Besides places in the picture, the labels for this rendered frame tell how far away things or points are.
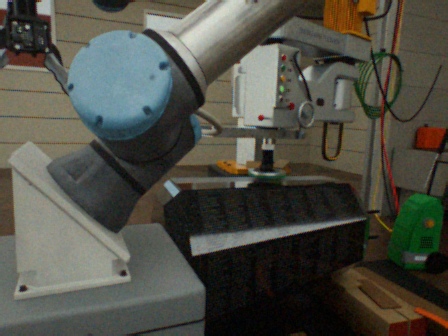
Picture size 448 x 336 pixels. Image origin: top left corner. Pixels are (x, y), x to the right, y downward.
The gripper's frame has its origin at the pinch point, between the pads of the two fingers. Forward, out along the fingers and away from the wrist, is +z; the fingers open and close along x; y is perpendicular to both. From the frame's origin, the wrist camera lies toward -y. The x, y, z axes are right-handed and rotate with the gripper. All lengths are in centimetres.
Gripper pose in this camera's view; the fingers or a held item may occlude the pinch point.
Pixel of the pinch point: (30, 97)
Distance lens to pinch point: 82.5
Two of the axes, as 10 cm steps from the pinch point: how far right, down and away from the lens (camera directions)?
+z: 0.1, 9.9, 1.5
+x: 8.0, -1.0, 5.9
